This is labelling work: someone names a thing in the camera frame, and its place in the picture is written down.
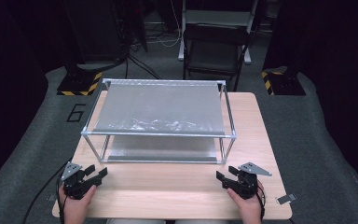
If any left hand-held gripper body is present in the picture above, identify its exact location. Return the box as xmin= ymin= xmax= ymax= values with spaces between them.
xmin=60 ymin=161 xmax=98 ymax=201

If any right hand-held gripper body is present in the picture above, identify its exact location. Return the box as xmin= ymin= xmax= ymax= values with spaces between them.
xmin=229 ymin=161 xmax=273 ymax=201

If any two-tier metal frame rack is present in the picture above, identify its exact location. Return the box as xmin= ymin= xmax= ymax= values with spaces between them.
xmin=80 ymin=77 xmax=238 ymax=165

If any person's right hand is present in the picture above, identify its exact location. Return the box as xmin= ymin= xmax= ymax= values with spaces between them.
xmin=227 ymin=180 xmax=266 ymax=224

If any person's left hand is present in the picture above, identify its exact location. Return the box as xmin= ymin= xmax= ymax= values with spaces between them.
xmin=58 ymin=185 xmax=97 ymax=224

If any black stand base striped edge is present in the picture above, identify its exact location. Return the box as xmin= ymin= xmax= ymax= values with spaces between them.
xmin=56 ymin=63 xmax=103 ymax=97
xmin=260 ymin=67 xmax=307 ymax=96

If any black folding chair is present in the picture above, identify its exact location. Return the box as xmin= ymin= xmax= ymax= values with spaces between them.
xmin=177 ymin=0 xmax=260 ymax=65
xmin=182 ymin=23 xmax=252 ymax=91

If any black curtain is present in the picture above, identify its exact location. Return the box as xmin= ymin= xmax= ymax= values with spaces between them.
xmin=0 ymin=0 xmax=85 ymax=194
xmin=262 ymin=0 xmax=358 ymax=206

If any black equipment cabinet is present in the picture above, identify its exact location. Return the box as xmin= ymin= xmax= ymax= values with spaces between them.
xmin=63 ymin=0 xmax=129 ymax=63

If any right hand-held gripper cable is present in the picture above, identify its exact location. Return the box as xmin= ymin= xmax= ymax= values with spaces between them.
xmin=255 ymin=183 xmax=267 ymax=220

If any hand-held gripper cable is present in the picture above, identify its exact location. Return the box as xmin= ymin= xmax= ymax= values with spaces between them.
xmin=56 ymin=178 xmax=68 ymax=224
xmin=255 ymin=183 xmax=267 ymax=220

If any left hand-held gripper cable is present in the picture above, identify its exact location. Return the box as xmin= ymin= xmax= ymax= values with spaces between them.
xmin=56 ymin=178 xmax=68 ymax=224

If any long black floor cable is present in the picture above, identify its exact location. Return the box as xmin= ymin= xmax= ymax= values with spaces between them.
xmin=21 ymin=158 xmax=73 ymax=224

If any thick black floor cable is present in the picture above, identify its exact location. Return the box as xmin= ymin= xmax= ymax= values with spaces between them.
xmin=127 ymin=54 xmax=162 ymax=80

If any white cable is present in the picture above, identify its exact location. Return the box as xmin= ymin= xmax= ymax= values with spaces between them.
xmin=148 ymin=0 xmax=183 ymax=49

